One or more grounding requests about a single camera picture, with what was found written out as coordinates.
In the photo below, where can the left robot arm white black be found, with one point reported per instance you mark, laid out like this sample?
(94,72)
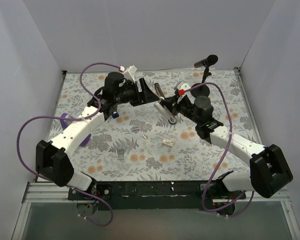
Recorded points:
(52,158)

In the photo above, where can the small staple box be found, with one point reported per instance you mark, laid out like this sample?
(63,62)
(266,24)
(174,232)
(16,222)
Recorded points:
(167,142)

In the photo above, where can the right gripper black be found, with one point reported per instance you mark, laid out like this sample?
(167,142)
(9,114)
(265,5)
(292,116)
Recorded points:
(175,105)

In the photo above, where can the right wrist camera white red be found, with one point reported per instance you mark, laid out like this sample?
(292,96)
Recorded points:
(180,90)

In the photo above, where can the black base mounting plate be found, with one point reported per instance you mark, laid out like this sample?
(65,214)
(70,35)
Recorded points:
(128,195)

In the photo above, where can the purple stapler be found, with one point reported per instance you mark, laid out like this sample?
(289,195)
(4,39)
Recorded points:
(73,127)

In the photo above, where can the black microphone on stand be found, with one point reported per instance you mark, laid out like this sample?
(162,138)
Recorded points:
(206,63)

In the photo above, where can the blue stapler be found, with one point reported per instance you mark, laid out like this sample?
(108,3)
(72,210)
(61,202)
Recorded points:
(115,115)

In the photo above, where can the grey staple strip stack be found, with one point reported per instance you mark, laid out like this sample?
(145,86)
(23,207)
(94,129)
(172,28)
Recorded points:
(121,154)

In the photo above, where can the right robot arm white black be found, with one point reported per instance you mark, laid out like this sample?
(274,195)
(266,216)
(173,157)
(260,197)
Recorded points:
(268,171)

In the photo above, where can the floral table mat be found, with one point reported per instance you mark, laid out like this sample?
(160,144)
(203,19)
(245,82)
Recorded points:
(190,158)

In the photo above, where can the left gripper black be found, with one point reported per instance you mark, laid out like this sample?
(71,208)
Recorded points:
(140,90)

